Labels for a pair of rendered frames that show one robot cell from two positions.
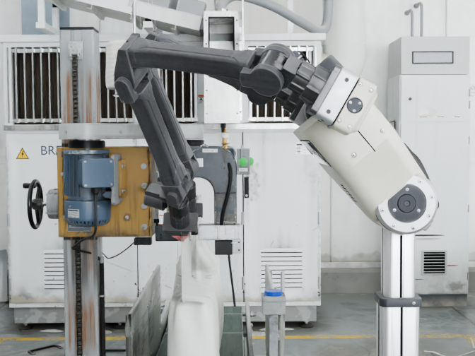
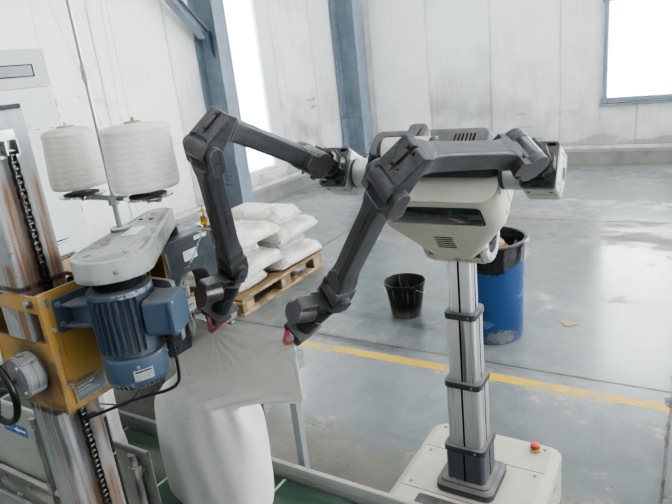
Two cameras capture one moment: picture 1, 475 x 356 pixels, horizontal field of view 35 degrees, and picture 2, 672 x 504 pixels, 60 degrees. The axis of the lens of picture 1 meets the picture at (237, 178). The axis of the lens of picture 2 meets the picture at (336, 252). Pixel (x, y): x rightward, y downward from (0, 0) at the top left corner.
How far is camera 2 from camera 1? 1.93 m
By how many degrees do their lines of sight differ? 58
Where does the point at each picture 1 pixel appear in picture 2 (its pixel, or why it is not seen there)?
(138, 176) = not seen: hidden behind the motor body
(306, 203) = not seen: outside the picture
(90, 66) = (31, 164)
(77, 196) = (142, 349)
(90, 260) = (97, 420)
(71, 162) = (124, 309)
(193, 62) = (477, 160)
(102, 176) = (183, 311)
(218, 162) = (208, 245)
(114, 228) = not seen: hidden behind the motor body
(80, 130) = (137, 263)
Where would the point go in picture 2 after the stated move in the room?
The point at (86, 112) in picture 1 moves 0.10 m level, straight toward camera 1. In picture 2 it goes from (43, 233) to (76, 232)
